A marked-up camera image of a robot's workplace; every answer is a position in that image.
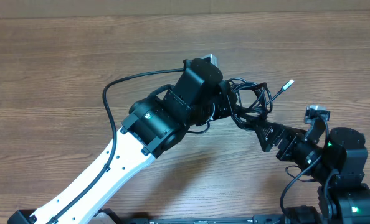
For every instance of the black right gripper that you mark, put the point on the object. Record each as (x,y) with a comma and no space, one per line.
(278,133)

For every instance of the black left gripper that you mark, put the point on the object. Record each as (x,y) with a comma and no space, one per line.
(227,99)

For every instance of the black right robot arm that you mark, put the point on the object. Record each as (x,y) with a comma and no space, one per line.
(335,158)

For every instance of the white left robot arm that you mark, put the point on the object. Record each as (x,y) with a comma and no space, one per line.
(154,125)

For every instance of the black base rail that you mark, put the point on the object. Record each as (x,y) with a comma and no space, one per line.
(107,216)

